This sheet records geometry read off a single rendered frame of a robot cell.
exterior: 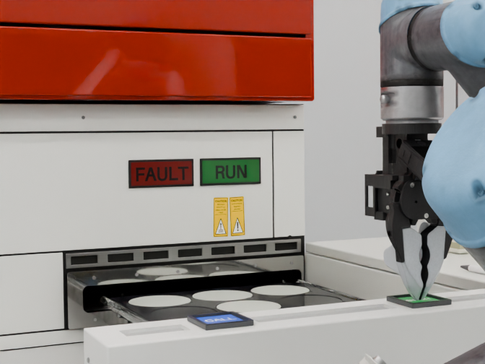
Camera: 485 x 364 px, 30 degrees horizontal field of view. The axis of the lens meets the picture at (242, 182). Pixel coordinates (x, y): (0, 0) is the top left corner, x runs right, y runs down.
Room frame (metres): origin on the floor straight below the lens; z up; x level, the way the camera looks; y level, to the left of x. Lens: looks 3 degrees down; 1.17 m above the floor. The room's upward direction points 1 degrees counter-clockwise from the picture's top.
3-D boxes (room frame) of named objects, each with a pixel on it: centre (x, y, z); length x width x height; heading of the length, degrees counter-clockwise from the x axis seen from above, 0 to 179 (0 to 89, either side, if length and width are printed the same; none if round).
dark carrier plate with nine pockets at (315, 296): (1.39, -0.01, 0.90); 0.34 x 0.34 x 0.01; 24
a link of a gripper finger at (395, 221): (1.07, -0.19, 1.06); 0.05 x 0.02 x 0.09; 114
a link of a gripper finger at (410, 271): (1.09, -0.19, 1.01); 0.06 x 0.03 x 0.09; 24
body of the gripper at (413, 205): (1.10, -0.20, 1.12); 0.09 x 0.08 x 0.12; 24
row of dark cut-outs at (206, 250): (1.58, 0.09, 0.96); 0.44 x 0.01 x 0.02; 114
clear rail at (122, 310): (1.31, 0.16, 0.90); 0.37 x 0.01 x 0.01; 24
